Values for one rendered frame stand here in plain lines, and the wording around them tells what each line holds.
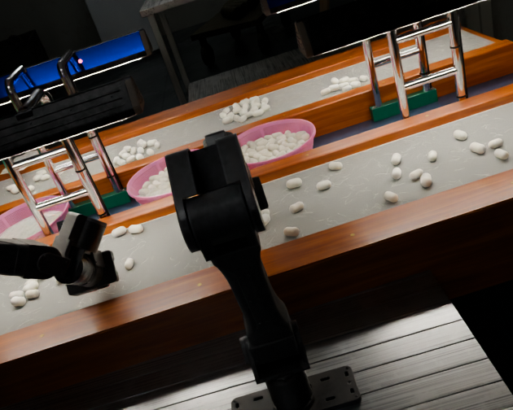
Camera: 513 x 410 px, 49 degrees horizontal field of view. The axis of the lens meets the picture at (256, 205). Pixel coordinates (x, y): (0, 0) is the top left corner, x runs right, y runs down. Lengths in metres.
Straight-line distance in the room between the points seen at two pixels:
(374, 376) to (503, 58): 1.20
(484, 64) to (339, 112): 0.45
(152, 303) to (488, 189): 0.66
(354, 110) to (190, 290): 0.88
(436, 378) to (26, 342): 0.74
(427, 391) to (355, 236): 0.31
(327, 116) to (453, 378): 1.00
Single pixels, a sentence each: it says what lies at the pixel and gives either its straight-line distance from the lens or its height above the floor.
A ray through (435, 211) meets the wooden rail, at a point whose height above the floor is 0.77.
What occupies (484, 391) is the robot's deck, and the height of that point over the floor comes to 0.67.
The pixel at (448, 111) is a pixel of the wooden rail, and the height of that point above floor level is 0.77.
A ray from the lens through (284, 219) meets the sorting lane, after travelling 1.21.
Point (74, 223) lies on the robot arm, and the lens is 1.04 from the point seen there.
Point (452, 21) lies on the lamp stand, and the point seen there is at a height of 0.96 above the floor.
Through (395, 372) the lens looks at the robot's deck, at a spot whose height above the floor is 0.67.
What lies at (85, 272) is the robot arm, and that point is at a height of 0.86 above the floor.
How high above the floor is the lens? 1.35
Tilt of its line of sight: 28 degrees down
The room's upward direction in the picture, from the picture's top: 19 degrees counter-clockwise
